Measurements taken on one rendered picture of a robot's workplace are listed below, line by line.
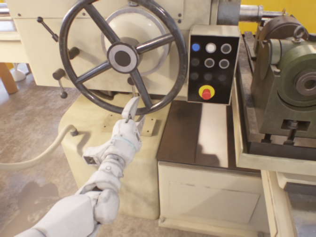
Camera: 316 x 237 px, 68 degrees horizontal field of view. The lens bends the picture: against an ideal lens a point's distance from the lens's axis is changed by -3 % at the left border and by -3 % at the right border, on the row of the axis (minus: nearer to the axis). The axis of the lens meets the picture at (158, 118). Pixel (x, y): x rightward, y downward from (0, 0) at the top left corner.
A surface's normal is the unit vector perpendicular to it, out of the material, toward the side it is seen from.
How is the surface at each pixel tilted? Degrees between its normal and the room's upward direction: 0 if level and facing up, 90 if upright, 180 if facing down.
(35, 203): 0
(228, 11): 77
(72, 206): 26
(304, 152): 90
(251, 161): 90
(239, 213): 90
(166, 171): 90
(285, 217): 0
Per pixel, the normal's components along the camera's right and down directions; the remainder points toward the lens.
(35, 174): -0.04, -0.80
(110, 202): 0.94, -0.10
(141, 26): 0.03, 0.18
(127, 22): -0.22, 0.12
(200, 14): -0.11, 0.60
